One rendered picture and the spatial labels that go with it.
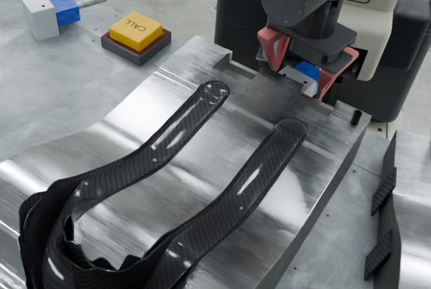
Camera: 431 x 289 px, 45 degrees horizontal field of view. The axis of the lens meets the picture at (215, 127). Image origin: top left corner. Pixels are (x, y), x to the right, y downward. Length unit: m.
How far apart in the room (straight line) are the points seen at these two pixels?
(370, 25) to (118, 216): 0.64
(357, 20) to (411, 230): 0.50
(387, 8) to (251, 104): 0.44
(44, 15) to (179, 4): 1.57
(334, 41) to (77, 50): 0.40
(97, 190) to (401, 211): 0.32
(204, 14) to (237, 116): 1.73
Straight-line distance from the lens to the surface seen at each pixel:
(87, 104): 0.77
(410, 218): 0.60
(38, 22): 0.87
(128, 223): 0.48
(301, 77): 0.74
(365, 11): 1.00
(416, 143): 0.70
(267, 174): 0.58
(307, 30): 0.67
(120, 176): 0.55
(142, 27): 0.83
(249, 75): 0.71
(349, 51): 0.72
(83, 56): 0.85
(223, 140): 0.60
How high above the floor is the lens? 1.33
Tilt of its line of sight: 47 degrees down
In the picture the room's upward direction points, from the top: 6 degrees clockwise
